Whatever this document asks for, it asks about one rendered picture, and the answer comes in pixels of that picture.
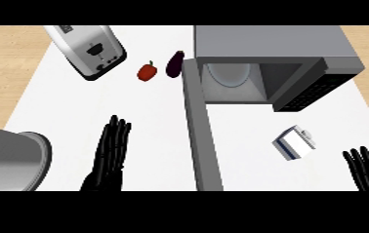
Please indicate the dark purple eggplant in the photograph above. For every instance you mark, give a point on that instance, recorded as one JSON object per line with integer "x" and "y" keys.
{"x": 175, "y": 64}

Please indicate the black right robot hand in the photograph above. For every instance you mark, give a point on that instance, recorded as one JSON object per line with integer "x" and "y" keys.
{"x": 358, "y": 168}

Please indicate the silver toaster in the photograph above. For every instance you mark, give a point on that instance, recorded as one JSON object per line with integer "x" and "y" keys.
{"x": 89, "y": 50}

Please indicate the grey metal pot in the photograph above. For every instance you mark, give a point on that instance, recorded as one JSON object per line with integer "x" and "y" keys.
{"x": 21, "y": 160}

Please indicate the grey microwave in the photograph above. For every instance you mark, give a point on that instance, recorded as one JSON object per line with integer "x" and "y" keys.
{"x": 288, "y": 61}

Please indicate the red bell pepper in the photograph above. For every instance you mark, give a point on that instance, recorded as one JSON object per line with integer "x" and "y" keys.
{"x": 147, "y": 72}

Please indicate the white milk carton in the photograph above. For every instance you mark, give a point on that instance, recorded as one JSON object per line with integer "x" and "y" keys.
{"x": 294, "y": 143}

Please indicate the glass microwave turntable plate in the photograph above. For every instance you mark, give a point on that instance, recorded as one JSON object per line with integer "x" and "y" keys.
{"x": 229, "y": 74}

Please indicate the grey microwave door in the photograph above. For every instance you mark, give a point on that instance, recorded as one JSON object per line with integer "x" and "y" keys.
{"x": 201, "y": 129}

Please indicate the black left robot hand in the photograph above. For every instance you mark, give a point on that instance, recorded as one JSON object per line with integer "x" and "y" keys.
{"x": 110, "y": 159}

